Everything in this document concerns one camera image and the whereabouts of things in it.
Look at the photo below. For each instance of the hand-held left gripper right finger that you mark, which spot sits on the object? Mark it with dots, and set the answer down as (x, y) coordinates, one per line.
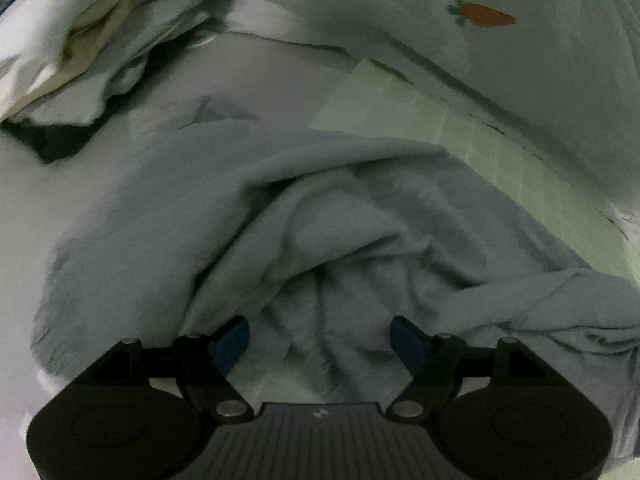
(407, 346)

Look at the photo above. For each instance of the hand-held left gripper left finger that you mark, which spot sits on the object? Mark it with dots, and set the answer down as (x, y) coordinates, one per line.
(231, 344)

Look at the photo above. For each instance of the white cloth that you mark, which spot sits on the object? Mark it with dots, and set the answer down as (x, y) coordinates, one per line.
(30, 45)

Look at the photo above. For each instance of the beige cloth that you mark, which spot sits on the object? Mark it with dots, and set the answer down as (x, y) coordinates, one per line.
(115, 10)

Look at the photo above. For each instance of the carrot print pale cloth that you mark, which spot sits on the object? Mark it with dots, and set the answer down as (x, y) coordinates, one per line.
(525, 70)

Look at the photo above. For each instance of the green checked bed sheet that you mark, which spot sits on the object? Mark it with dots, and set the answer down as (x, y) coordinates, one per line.
(500, 160)

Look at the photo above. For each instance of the grey garment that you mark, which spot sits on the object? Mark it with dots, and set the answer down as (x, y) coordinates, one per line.
(350, 210)

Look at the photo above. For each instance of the light grey crumpled cloth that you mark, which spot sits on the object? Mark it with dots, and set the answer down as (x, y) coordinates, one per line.
(125, 65)

